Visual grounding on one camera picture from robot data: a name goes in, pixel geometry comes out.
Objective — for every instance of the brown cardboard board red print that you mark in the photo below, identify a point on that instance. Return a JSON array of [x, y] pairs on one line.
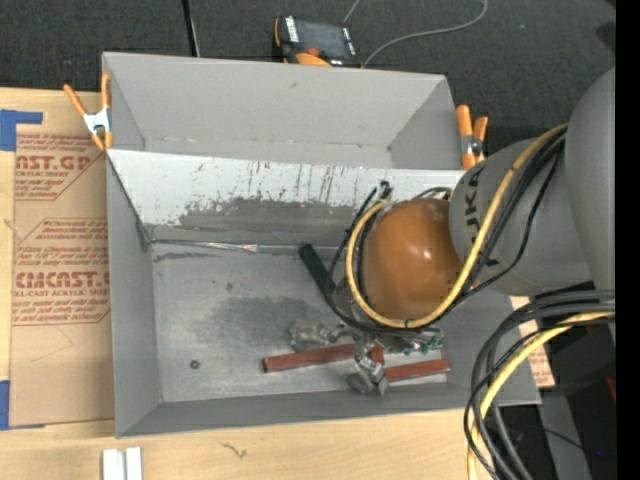
[[60, 363]]

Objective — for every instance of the grey metal bin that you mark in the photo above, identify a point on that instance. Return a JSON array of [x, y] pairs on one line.
[[225, 298]]

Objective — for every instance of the red-brown flat block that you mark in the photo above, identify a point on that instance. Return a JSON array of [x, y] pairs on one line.
[[420, 369], [310, 358]]

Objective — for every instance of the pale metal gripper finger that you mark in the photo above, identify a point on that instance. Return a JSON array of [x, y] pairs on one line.
[[316, 334], [371, 375]]

